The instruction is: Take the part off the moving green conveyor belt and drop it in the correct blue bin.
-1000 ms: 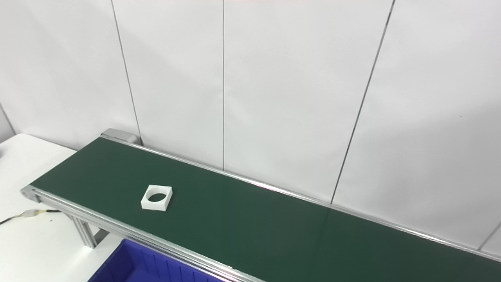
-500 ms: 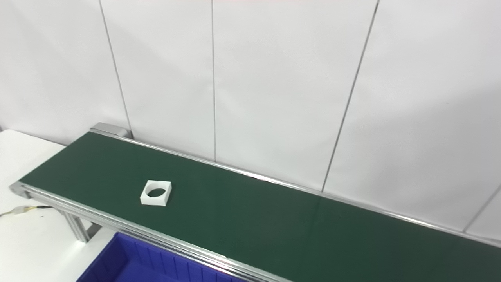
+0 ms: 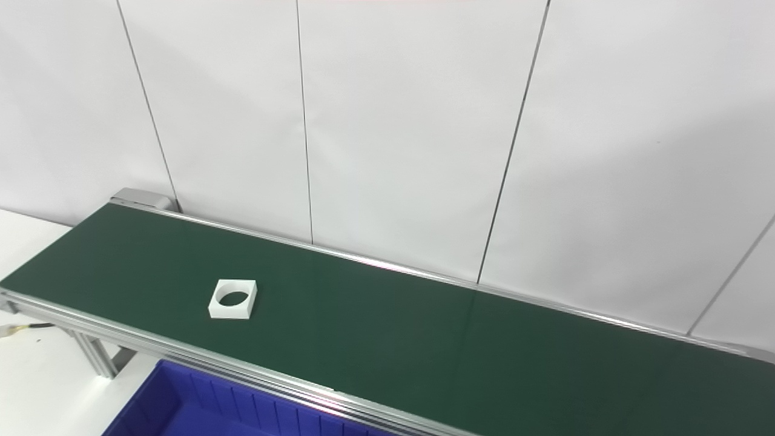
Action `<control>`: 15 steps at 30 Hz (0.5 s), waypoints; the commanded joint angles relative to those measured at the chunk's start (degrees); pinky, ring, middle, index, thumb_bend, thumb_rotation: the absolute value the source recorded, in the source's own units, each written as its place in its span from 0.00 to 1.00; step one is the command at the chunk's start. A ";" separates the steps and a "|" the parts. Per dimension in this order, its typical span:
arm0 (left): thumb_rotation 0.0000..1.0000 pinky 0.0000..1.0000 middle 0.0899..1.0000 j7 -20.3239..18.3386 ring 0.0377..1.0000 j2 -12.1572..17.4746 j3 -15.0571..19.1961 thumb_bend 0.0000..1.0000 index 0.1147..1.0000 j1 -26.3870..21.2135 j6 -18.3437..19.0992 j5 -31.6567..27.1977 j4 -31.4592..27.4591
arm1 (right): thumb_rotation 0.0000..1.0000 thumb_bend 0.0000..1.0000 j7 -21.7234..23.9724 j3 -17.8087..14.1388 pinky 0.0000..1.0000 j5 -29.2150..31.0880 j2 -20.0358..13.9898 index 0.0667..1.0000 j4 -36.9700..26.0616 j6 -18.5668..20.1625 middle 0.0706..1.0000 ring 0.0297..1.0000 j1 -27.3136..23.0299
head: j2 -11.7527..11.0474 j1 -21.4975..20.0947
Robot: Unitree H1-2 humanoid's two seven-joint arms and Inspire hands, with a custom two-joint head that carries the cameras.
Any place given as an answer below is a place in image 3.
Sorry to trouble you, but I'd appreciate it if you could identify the white square part round hole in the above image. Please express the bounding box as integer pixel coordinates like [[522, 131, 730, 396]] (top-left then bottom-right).
[[208, 279, 258, 320]]

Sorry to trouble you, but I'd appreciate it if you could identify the aluminium conveyor leg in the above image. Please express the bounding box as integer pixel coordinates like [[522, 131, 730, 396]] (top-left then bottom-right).
[[64, 327, 137, 380]]

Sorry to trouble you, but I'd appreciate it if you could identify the blue plastic bin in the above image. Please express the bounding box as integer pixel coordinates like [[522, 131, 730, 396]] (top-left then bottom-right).
[[100, 359, 400, 436]]

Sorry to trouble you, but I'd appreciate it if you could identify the green conveyor belt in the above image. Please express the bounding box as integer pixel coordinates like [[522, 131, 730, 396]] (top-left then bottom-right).
[[0, 203, 775, 436], [0, 197, 775, 436]]

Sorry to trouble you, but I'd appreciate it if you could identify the yellow tipped cable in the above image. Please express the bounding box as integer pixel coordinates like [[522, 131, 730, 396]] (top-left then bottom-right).
[[0, 322, 56, 340]]

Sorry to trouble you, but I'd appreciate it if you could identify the grey conveyor end housing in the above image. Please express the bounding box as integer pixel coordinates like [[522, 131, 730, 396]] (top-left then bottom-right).
[[110, 187, 180, 214]]

